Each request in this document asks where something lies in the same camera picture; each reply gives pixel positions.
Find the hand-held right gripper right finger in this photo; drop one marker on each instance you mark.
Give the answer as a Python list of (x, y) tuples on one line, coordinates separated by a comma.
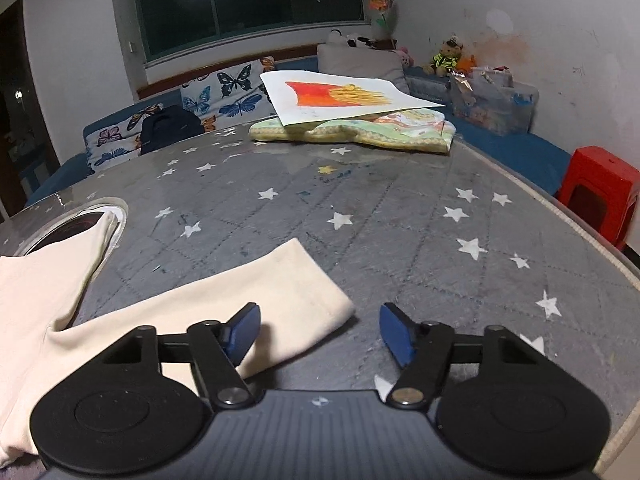
[(397, 335)]

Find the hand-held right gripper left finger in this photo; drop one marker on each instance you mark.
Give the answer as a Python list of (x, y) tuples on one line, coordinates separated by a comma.
[(242, 332)]

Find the cream pants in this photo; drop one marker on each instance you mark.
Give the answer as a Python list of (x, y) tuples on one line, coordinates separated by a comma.
[(290, 285)]

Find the grey star-print tablecloth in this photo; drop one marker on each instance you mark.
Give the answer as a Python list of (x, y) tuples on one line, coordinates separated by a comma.
[(400, 200)]

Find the round black induction cooker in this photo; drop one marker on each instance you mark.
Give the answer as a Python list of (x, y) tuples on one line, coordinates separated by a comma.
[(75, 225)]

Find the folded yellow-green blanket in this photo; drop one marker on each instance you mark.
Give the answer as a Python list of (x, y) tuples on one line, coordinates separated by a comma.
[(400, 132)]

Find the black backpack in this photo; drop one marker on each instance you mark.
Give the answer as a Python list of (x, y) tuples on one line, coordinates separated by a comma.
[(167, 127)]

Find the butterfly cushion with orange butterflies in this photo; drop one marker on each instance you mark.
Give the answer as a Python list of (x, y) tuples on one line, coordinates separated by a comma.
[(115, 135)]

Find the butterfly cushion with blue butterflies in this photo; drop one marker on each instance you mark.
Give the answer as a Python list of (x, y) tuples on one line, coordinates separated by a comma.
[(225, 90)]

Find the paper drawing sheet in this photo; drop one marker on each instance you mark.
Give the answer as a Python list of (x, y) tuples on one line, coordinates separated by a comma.
[(340, 95)]

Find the clear plastic storage box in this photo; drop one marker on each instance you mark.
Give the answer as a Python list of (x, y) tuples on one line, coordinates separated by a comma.
[(495, 105)]

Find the red plastic stool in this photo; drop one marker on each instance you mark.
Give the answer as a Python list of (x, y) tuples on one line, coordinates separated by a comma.
[(600, 180)]

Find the grey pillow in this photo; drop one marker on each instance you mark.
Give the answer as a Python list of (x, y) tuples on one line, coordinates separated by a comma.
[(360, 62)]

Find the pink plush toy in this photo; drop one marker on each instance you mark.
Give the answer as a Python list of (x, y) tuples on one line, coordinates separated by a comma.
[(404, 56)]

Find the teddy bear in yellow vest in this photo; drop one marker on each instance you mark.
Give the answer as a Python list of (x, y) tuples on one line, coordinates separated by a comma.
[(445, 60)]

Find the panda plush toy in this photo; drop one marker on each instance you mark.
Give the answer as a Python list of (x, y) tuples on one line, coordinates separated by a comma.
[(357, 41)]

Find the colourful paper flower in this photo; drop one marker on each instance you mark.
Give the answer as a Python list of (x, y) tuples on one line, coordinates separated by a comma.
[(377, 0)]

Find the wooden wall rail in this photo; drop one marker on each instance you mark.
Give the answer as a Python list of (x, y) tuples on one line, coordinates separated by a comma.
[(165, 81)]

